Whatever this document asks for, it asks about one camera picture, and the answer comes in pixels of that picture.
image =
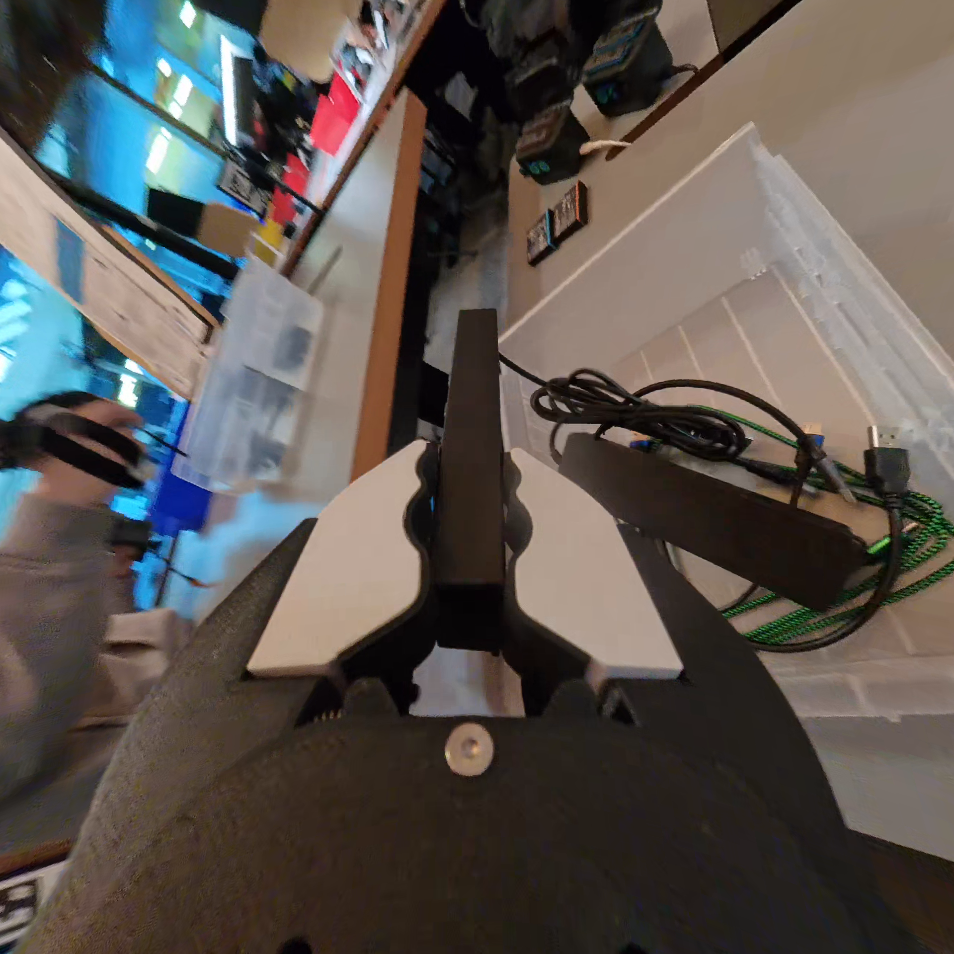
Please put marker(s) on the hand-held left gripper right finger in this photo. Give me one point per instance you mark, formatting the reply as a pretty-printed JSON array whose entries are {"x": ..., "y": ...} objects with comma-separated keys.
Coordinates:
[{"x": 589, "y": 581}]

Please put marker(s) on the clear plastic storage bin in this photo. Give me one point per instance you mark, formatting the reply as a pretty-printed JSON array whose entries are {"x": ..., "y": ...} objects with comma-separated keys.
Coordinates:
[{"x": 820, "y": 335}]

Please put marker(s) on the black camera battery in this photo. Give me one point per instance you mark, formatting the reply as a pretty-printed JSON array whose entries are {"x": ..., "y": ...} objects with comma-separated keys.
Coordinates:
[
  {"x": 570, "y": 211},
  {"x": 540, "y": 238}
]

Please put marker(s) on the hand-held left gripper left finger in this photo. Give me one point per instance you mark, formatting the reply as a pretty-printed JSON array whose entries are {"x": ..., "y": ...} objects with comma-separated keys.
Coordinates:
[{"x": 350, "y": 581}]

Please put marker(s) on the black usb hub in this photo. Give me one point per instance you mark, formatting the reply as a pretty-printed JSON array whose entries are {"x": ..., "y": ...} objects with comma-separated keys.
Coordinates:
[
  {"x": 469, "y": 447},
  {"x": 708, "y": 514}
]

